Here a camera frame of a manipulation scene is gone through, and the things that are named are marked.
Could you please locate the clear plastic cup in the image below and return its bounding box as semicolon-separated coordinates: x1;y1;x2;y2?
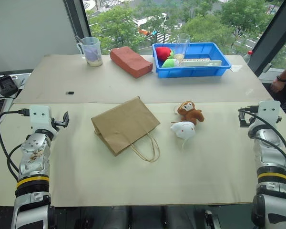
174;33;191;61

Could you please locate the red brick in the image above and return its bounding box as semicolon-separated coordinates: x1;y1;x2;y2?
110;46;154;79

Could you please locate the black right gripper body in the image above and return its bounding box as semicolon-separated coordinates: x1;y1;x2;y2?
245;114;259;128

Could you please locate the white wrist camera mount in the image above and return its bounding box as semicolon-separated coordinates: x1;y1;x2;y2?
29;105;52;131
256;100;282;127

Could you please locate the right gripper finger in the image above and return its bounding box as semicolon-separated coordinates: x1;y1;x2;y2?
238;111;247;128

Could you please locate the person's bare hand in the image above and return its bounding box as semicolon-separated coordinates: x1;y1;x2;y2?
271;78;286;94

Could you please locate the green plush toy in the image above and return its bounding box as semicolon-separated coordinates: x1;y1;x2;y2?
161;58;181;68

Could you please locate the brown monkey plush toy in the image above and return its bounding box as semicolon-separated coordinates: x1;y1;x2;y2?
174;101;205;125

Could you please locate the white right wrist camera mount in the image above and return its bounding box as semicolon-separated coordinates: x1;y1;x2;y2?
256;100;282;127

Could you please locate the clear plastic measuring jug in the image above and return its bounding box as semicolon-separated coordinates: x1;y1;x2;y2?
76;36;103;67

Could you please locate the red strawberry plush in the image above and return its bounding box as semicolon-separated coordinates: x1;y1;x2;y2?
155;46;176;63

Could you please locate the brown paper bag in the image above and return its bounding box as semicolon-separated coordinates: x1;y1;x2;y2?
91;96;161;163

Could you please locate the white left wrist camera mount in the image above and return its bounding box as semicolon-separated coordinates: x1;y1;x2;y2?
29;105;52;131

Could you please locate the red capped plastic bottle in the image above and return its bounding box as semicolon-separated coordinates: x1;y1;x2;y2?
243;50;254;64

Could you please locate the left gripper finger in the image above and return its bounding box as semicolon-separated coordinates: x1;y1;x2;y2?
62;110;70;128

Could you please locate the black charger device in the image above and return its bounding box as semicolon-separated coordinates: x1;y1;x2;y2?
0;75;20;97

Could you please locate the white side desk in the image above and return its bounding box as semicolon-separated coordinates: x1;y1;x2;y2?
0;72;33;134

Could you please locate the white plush toy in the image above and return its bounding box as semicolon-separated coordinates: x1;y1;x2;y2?
170;121;196;149

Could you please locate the white flat box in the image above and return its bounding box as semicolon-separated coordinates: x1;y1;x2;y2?
178;60;223;68

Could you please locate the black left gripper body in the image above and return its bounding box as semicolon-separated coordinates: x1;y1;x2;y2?
50;116;65;132

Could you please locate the white patterned box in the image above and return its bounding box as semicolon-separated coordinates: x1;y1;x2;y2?
184;57;212;62

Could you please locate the blue plastic bin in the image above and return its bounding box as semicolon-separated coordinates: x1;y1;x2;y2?
152;42;232;79

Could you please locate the black window frame post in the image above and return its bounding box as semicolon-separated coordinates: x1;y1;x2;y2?
251;0;286;77
62;0;92;57

